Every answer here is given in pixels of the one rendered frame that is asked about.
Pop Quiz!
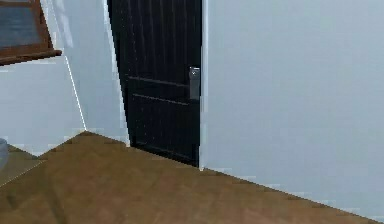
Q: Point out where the brown framed window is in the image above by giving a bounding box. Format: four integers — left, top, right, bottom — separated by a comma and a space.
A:
0, 0, 63, 66

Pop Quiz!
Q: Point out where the black room door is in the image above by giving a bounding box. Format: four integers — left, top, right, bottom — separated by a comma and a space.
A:
107, 0, 203, 168

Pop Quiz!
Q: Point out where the grey round bin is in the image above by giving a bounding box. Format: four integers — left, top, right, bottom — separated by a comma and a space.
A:
0, 138, 10, 170

